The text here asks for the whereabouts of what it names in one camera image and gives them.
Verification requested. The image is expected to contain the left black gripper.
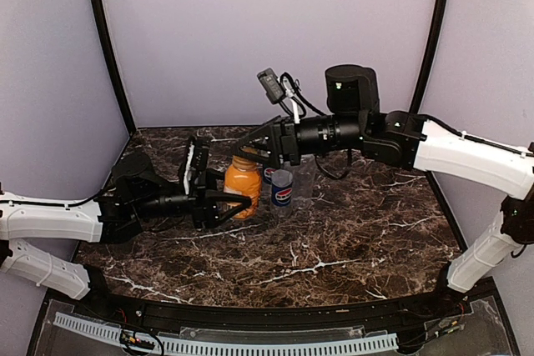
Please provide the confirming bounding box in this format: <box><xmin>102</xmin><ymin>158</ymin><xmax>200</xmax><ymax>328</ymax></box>
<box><xmin>133</xmin><ymin>167</ymin><xmax>252</xmax><ymax>229</ymax></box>

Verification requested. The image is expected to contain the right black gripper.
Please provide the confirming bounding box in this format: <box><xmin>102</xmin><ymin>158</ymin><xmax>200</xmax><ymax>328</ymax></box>
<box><xmin>229</xmin><ymin>113</ymin><xmax>367</xmax><ymax>168</ymax></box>

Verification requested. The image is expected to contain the blue label water bottle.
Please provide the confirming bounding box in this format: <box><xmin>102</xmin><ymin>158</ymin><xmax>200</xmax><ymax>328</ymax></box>
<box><xmin>261</xmin><ymin>166</ymin><xmax>276</xmax><ymax>185</ymax></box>

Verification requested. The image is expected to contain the orange juice bottle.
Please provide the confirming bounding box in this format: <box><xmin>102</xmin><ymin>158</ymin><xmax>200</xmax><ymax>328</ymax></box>
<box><xmin>224</xmin><ymin>156</ymin><xmax>262</xmax><ymax>220</ymax></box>

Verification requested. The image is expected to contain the clear plastic bottle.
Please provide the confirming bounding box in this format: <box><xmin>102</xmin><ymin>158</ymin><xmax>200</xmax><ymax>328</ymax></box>
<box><xmin>292</xmin><ymin>155</ymin><xmax>317</xmax><ymax>210</ymax></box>

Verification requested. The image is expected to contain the gold bottle cap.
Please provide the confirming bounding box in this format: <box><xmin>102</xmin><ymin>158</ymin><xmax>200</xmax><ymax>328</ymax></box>
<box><xmin>241</xmin><ymin>147</ymin><xmax>259</xmax><ymax>155</ymax></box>

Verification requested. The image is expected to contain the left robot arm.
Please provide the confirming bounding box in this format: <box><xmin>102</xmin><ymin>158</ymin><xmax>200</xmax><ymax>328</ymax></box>
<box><xmin>1</xmin><ymin>153</ymin><xmax>252</xmax><ymax>319</ymax></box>

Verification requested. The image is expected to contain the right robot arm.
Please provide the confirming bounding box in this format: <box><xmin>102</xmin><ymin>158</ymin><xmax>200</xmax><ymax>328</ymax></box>
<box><xmin>234</xmin><ymin>64</ymin><xmax>533</xmax><ymax>318</ymax></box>

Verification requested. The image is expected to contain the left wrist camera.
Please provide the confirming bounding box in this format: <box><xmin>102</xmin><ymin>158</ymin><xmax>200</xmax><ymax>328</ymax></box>
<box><xmin>179</xmin><ymin>135</ymin><xmax>210</xmax><ymax>195</ymax></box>

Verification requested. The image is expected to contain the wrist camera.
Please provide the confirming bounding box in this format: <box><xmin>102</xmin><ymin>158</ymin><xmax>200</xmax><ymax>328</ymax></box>
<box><xmin>257</xmin><ymin>68</ymin><xmax>307</xmax><ymax>124</ymax></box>
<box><xmin>179</xmin><ymin>135</ymin><xmax>210</xmax><ymax>195</ymax></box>

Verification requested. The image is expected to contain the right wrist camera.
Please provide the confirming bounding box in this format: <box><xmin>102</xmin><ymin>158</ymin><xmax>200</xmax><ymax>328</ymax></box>
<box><xmin>257</xmin><ymin>68</ymin><xmax>307</xmax><ymax>124</ymax></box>

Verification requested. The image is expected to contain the white slotted cable duct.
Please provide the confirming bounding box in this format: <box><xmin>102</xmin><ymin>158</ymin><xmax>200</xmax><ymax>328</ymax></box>
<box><xmin>53</xmin><ymin>312</ymin><xmax>398</xmax><ymax>355</ymax></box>

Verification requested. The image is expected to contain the black front rail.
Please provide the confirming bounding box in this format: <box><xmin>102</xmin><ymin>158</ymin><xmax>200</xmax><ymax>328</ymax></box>
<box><xmin>76</xmin><ymin>293</ymin><xmax>461</xmax><ymax>332</ymax></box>

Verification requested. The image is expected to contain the left black frame post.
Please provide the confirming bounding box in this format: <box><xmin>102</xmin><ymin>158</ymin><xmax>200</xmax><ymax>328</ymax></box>
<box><xmin>90</xmin><ymin>0</ymin><xmax>137</xmax><ymax>136</ymax></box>

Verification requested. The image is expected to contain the black frame post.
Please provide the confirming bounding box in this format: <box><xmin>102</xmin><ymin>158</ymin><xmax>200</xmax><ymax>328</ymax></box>
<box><xmin>90</xmin><ymin>0</ymin><xmax>137</xmax><ymax>136</ymax></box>
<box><xmin>409</xmin><ymin>0</ymin><xmax>447</xmax><ymax>113</ymax></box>

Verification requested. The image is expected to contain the right black frame post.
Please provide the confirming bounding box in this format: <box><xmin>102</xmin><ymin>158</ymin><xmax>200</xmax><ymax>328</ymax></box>
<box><xmin>409</xmin><ymin>0</ymin><xmax>447</xmax><ymax>113</ymax></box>

